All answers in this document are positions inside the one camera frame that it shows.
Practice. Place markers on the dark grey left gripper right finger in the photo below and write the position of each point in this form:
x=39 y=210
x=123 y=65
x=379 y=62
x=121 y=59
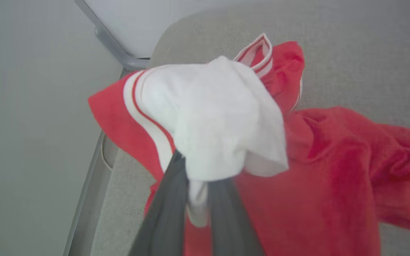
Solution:
x=230 y=224

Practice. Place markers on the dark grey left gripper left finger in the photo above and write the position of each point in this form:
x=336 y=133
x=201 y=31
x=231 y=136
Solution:
x=162 y=220

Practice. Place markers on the red and white garment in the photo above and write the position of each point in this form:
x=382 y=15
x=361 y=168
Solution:
x=333 y=177

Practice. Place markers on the grey fabric sofa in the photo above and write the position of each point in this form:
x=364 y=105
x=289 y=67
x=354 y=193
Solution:
x=351 y=53

